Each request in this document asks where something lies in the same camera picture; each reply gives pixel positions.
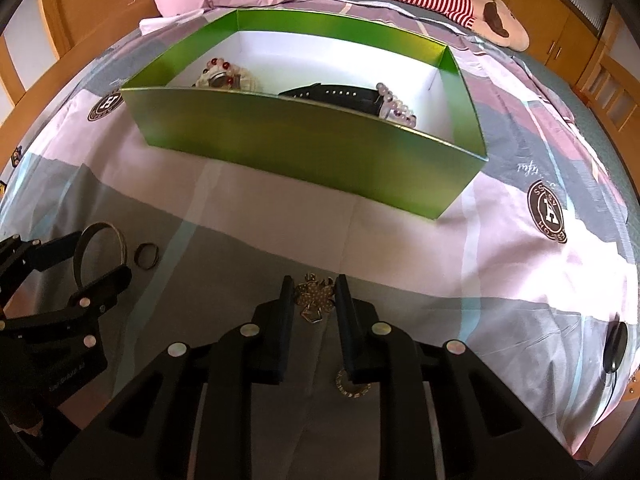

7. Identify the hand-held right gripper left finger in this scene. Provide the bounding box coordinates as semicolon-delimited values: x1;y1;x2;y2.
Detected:
50;275;296;480

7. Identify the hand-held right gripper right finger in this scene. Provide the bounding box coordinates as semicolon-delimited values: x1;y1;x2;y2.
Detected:
334;274;582;480

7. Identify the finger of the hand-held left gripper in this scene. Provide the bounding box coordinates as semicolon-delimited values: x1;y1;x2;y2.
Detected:
0;232;82;302
0;265;134;352

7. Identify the dark metal bangle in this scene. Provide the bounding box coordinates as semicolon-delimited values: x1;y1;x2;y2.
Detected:
74;222;126;288

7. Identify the gold openwork brooch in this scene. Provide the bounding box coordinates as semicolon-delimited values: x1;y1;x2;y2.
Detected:
294;272;337;322

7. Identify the green cardboard box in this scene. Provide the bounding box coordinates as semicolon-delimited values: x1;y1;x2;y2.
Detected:
119;8;488;222

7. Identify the pink bead bracelet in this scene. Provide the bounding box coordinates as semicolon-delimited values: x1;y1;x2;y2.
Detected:
375;81;419;127

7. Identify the red bead bracelet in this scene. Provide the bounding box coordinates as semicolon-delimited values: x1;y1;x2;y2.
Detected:
204;57;236;86

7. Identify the printed bed sheet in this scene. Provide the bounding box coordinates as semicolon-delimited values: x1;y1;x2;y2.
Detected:
0;0;636;461

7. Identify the wooden wardrobe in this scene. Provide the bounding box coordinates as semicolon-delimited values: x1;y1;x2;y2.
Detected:
0;0;166;116

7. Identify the white cloth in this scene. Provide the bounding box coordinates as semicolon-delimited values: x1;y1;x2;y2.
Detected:
139;10;207;37

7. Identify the black round device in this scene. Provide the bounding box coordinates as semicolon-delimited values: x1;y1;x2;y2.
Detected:
602;320;629;374

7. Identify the wooden cabinet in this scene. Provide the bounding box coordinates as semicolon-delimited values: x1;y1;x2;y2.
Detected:
425;0;640;133

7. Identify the small dark finger ring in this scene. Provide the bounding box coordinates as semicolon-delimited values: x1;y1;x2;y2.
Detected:
134;242;161;269

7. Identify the black watch strap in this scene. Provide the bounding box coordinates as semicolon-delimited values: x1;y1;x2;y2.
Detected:
277;82;382;117

